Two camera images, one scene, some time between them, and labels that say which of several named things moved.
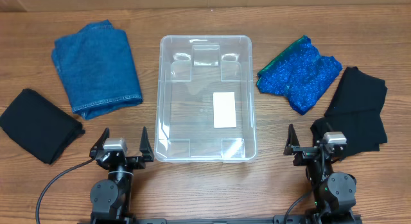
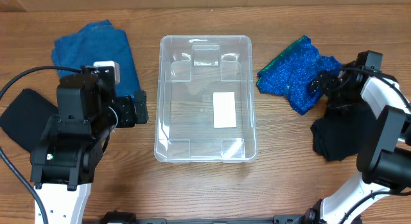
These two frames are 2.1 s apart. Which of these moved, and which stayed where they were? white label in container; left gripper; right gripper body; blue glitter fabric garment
Moved: right gripper body; left gripper
Stayed: blue glitter fabric garment; white label in container
